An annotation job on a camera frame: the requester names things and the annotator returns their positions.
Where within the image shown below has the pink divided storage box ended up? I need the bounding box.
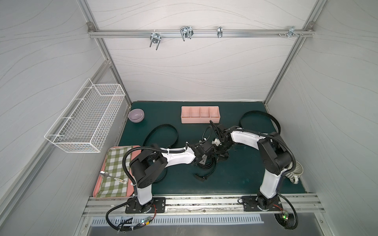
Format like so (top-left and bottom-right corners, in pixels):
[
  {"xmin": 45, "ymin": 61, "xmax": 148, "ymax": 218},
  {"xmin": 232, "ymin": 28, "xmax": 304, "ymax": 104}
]
[{"xmin": 181, "ymin": 106, "xmax": 221, "ymax": 124}]

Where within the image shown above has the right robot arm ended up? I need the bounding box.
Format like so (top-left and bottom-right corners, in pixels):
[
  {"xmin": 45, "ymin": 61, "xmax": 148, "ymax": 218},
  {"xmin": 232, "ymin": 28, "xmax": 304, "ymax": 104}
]
[{"xmin": 210, "ymin": 122, "xmax": 296, "ymax": 211}]

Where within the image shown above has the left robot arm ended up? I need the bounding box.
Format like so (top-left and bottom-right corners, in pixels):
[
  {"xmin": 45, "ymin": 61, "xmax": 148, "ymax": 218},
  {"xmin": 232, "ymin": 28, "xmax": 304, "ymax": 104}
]
[{"xmin": 122, "ymin": 141, "xmax": 215, "ymax": 206}]

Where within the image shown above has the purple bowl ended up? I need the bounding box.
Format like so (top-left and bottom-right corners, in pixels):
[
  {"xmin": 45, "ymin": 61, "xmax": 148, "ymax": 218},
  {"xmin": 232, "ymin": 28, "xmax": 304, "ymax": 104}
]
[{"xmin": 128, "ymin": 109, "xmax": 145, "ymax": 123}]

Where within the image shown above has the white ribbed cup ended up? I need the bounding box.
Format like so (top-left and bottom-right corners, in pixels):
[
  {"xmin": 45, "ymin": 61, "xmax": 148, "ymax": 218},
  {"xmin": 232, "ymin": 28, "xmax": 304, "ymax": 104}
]
[{"xmin": 285, "ymin": 161, "xmax": 304, "ymax": 184}]

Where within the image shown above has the white vent strip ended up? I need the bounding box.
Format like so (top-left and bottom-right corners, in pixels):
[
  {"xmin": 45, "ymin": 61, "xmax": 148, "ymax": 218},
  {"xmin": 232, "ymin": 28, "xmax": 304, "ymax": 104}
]
[{"xmin": 91, "ymin": 214, "xmax": 264, "ymax": 227}]

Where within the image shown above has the pink tray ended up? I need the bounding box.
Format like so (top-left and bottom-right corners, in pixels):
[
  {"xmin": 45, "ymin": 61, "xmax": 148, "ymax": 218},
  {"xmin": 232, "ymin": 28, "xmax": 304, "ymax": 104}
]
[{"xmin": 93, "ymin": 145, "xmax": 142, "ymax": 199}]

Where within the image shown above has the metal hook clamp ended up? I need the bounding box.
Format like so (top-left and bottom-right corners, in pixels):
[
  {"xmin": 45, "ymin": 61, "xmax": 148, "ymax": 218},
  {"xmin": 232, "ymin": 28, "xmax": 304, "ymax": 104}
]
[
  {"xmin": 180, "ymin": 26, "xmax": 194, "ymax": 41},
  {"xmin": 277, "ymin": 26, "xmax": 304, "ymax": 38},
  {"xmin": 149, "ymin": 31, "xmax": 161, "ymax": 50},
  {"xmin": 217, "ymin": 26, "xmax": 223, "ymax": 38}
]

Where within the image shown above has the green checked cloth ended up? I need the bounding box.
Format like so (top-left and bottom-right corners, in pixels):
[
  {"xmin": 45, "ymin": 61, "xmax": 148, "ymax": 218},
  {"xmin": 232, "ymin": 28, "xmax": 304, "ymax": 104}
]
[{"xmin": 95, "ymin": 146, "xmax": 133, "ymax": 198}]

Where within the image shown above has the metal spoon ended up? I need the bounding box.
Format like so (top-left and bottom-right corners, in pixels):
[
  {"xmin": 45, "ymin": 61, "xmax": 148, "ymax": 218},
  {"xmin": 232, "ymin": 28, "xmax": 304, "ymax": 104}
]
[{"xmin": 99, "ymin": 171, "xmax": 127, "ymax": 184}]

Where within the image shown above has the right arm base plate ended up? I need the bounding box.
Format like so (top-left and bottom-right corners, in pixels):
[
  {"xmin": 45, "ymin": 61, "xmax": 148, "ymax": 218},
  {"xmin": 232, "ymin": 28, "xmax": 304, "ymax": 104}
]
[{"xmin": 238, "ymin": 195, "xmax": 283, "ymax": 212}]

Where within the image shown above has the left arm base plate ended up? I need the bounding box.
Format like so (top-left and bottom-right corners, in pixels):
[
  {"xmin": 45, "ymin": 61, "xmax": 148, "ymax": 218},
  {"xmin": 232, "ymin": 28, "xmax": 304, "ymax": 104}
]
[{"xmin": 125, "ymin": 197, "xmax": 166, "ymax": 214}]

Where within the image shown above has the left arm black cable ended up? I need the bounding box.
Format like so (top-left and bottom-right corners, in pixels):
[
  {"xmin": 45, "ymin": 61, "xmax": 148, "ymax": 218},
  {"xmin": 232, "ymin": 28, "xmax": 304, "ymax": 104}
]
[{"xmin": 105, "ymin": 199, "xmax": 157, "ymax": 233}]

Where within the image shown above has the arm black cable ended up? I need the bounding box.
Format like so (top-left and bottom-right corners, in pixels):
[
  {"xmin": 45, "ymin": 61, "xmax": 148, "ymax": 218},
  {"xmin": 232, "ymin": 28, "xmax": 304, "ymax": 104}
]
[
  {"xmin": 274, "ymin": 193, "xmax": 299, "ymax": 231},
  {"xmin": 105, "ymin": 199, "xmax": 157, "ymax": 233}
]

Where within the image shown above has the front aluminium frame rail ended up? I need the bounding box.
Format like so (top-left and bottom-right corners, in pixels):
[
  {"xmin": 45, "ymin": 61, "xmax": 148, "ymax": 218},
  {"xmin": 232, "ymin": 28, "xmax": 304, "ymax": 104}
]
[{"xmin": 82, "ymin": 193, "xmax": 325, "ymax": 217}]

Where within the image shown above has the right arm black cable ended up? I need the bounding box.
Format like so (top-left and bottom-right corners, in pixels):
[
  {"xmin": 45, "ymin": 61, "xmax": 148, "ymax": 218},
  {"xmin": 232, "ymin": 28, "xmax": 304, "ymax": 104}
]
[{"xmin": 274, "ymin": 193, "xmax": 299, "ymax": 231}]

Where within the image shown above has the white wire basket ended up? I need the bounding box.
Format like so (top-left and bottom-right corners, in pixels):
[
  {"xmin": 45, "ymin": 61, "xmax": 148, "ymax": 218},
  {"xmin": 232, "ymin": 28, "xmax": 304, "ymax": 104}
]
[{"xmin": 44, "ymin": 78, "xmax": 125, "ymax": 153}]

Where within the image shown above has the horizontal aluminium rail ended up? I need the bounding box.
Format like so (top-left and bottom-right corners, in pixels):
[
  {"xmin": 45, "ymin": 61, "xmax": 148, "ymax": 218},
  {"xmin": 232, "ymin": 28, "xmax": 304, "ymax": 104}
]
[{"xmin": 89, "ymin": 29, "xmax": 316, "ymax": 38}]

